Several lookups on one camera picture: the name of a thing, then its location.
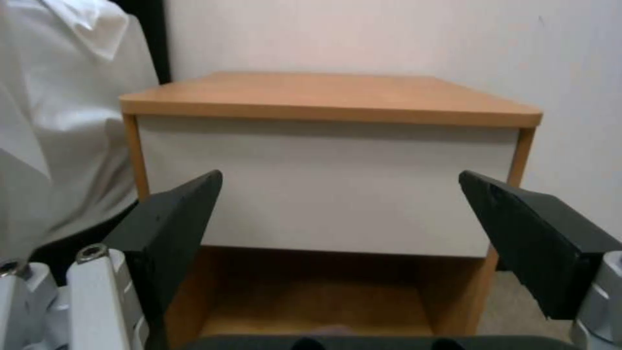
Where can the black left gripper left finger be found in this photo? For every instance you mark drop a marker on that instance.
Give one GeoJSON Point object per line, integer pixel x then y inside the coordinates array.
{"type": "Point", "coordinates": [160, 233]}

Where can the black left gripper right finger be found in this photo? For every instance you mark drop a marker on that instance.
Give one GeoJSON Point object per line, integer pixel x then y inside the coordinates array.
{"type": "Point", "coordinates": [529, 237]}

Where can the wooden bedside cabinet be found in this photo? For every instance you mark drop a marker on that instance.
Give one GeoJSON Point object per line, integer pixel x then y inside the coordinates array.
{"type": "Point", "coordinates": [340, 94]}

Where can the white cabinet drawer front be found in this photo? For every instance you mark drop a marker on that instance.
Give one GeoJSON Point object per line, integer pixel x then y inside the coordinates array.
{"type": "Point", "coordinates": [335, 182]}

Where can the white bed sheet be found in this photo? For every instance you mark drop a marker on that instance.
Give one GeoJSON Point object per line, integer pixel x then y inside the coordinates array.
{"type": "Point", "coordinates": [58, 120]}

